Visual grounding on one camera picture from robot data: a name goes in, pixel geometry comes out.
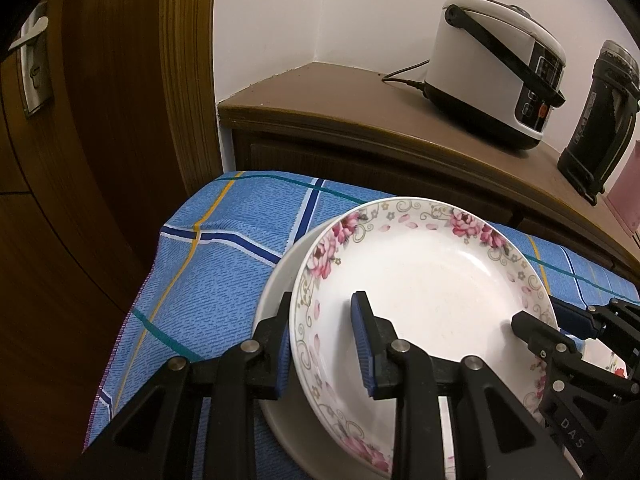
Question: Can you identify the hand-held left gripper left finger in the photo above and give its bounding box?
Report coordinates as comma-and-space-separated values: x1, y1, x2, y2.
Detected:
75, 290, 296, 480

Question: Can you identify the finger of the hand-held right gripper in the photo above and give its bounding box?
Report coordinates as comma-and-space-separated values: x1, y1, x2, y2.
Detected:
551, 298, 640, 356
511, 311, 640, 411

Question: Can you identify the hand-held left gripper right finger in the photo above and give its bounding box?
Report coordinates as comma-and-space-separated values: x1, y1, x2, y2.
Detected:
350, 290, 586, 480

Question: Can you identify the white pink-floral plate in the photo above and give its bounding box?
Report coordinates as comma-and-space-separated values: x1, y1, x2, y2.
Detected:
289, 196, 561, 478

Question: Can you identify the plain white plate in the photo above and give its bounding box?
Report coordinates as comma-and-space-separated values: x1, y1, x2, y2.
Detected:
252, 214, 401, 480

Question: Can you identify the blue plaid cloth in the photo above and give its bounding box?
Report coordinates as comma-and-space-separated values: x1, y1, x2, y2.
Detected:
82, 170, 640, 480

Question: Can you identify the pink electric kettle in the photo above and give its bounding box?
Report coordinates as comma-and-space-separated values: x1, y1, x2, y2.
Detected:
602, 137, 640, 250

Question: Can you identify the brown wooden cabinet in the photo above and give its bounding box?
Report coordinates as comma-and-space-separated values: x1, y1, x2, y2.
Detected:
217, 62, 640, 281

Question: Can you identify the white rice cooker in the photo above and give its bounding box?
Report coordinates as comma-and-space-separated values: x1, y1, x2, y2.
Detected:
422, 0, 568, 152

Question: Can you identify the black rice cooker cable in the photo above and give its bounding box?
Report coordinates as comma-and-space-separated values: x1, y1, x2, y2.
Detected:
382, 58, 432, 97

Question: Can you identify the wooden door with lever handle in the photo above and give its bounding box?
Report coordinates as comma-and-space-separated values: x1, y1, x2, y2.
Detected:
0, 0, 187, 466

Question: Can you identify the wooden door frame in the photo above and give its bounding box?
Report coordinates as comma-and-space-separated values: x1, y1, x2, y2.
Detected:
159, 0, 224, 196

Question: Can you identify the metal door lever handle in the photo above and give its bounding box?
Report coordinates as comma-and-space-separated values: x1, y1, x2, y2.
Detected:
7, 2, 55, 118

